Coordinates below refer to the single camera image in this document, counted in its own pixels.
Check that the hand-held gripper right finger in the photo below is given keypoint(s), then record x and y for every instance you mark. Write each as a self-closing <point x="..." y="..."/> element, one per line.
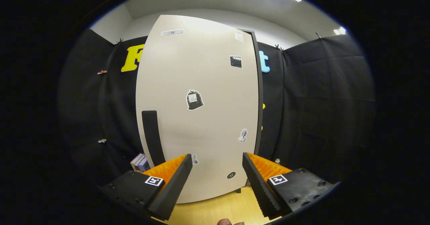
<point x="258" y="188"/>

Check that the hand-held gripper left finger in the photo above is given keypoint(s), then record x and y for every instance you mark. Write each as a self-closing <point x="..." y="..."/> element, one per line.
<point x="176" y="184"/>

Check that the grey shoe cabinet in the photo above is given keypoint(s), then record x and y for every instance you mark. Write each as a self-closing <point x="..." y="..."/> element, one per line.
<point x="260" y="83"/>

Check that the white cover book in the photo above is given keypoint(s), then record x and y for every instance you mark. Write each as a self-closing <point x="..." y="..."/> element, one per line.
<point x="135" y="160"/>

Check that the black backdrop cloth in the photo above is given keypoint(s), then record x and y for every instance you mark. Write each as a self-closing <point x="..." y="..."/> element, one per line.
<point x="319" y="100"/>

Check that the red clip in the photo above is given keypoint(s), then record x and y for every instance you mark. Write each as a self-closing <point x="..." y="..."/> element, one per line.
<point x="102" y="72"/>

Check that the small ceiling light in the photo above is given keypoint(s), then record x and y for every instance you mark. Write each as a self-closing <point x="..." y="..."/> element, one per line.
<point x="340" y="30"/>

